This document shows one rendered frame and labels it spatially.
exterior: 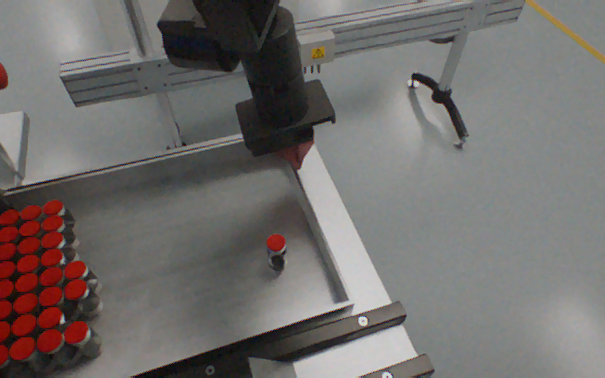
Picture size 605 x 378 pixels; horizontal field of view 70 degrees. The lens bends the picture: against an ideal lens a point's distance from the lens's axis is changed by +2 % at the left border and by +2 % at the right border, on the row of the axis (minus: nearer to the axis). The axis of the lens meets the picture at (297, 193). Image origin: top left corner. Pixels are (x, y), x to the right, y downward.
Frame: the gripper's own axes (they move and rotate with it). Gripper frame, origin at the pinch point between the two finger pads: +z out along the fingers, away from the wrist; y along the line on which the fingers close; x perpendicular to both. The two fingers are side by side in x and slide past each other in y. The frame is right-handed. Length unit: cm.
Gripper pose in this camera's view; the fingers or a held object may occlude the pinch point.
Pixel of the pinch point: (296, 162)
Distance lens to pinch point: 54.1
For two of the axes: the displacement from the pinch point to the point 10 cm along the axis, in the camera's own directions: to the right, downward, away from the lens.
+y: -9.5, 3.0, -0.3
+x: 2.5, 7.6, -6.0
